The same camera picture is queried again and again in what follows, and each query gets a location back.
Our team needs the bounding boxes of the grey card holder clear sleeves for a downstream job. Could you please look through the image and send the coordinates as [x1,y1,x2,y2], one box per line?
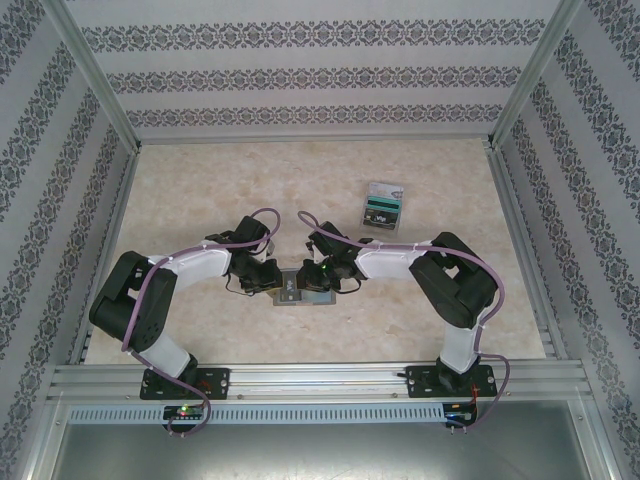
[272,269,335,308]

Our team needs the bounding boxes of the black VIP card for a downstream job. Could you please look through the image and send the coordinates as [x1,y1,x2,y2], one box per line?
[359,207,400,234]

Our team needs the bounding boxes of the silver credit card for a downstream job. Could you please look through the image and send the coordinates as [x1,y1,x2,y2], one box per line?
[368,180,404,199]

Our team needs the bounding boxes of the small circuit board green light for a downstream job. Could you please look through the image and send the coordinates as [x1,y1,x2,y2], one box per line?
[163,404,207,420]

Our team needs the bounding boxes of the grey sheet metal panel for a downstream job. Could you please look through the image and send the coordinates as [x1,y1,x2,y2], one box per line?
[47,422,609,480]

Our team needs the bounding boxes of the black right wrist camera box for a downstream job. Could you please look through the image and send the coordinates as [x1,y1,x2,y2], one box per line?
[306,222,352,259]

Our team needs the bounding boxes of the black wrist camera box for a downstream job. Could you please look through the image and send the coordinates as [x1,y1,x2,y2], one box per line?
[234,214,272,252]
[306,222,352,259]

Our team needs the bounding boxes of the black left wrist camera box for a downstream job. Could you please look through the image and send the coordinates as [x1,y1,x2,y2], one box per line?
[234,214,272,252]

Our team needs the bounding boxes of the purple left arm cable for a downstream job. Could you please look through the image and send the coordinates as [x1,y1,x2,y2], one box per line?
[122,206,281,441]

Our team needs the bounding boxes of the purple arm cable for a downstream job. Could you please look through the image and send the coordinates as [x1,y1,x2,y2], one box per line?
[122,206,281,441]
[297,210,513,431]

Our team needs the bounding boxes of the aluminium mounting rail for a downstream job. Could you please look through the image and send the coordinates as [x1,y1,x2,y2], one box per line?
[47,360,596,402]

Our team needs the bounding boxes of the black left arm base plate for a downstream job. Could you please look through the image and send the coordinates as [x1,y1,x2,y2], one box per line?
[138,367,232,402]

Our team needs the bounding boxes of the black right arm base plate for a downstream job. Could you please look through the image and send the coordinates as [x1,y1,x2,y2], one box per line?
[405,363,495,400]

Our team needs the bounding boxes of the slotted grey cable duct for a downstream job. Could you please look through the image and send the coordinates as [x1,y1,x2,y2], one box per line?
[67,402,446,424]

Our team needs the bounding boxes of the aluminium side rail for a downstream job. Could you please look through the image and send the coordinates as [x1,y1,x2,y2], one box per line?
[67,147,144,366]
[485,145,557,362]

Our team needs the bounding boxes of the small circuit board with wires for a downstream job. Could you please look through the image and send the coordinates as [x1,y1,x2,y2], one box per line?
[444,401,480,427]

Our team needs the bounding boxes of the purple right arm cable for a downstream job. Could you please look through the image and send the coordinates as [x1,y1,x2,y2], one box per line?
[297,210,513,431]

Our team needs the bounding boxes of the aluminium frame post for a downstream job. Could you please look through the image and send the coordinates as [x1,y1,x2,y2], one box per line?
[487,0,585,150]
[42,0,144,151]

